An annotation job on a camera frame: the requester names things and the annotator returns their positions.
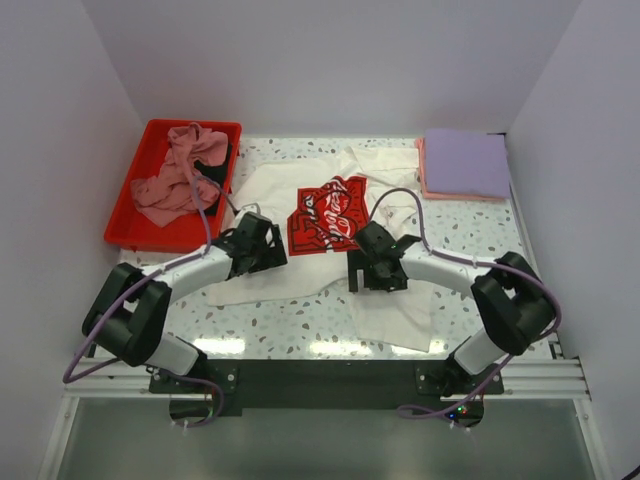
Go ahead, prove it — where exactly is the white t-shirt red print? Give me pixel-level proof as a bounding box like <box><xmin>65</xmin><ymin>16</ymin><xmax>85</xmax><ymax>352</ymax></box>
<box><xmin>205</xmin><ymin>144</ymin><xmax>435</xmax><ymax>354</ymax></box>

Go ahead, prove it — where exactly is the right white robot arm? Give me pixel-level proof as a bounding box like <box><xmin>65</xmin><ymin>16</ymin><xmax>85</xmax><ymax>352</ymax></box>
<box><xmin>347</xmin><ymin>221</ymin><xmax>560</xmax><ymax>397</ymax></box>

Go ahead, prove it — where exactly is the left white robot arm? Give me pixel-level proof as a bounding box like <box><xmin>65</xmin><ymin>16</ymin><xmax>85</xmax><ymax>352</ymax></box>
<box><xmin>82</xmin><ymin>211</ymin><xmax>287</xmax><ymax>392</ymax></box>

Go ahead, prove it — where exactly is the black garment in bin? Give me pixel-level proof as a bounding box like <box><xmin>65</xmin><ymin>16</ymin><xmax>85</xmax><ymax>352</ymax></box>
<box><xmin>194</xmin><ymin>143</ymin><xmax>233</xmax><ymax>217</ymax></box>

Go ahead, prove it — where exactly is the pink crumpled t-shirt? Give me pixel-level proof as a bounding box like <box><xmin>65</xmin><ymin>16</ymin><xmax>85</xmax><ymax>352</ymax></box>
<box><xmin>131</xmin><ymin>123</ymin><xmax>229</xmax><ymax>228</ymax></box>

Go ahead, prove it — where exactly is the folded purple t-shirt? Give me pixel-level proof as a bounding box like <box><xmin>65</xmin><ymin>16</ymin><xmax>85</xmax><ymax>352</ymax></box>
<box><xmin>424</xmin><ymin>129</ymin><xmax>510</xmax><ymax>198</ymax></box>

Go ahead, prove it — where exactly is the red plastic bin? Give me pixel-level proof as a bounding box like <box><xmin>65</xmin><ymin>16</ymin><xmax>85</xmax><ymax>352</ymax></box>
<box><xmin>104</xmin><ymin>119</ymin><xmax>242</xmax><ymax>253</ymax></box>

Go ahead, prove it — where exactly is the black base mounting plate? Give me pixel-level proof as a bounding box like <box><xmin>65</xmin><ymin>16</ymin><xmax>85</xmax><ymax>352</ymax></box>
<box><xmin>147</xmin><ymin>360</ymin><xmax>505</xmax><ymax>426</ymax></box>

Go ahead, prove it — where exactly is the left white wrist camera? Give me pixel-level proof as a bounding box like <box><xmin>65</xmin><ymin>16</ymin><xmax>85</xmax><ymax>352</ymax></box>
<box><xmin>235</xmin><ymin>202</ymin><xmax>261</xmax><ymax>217</ymax></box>

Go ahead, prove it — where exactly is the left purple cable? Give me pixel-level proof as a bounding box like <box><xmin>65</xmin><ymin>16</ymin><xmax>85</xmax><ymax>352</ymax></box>
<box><xmin>62</xmin><ymin>174</ymin><xmax>239</xmax><ymax>429</ymax></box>

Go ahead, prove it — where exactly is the aluminium extrusion rail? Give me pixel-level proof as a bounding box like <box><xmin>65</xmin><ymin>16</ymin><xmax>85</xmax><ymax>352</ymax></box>
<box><xmin>62</xmin><ymin>319</ymin><xmax>592</xmax><ymax>400</ymax></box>

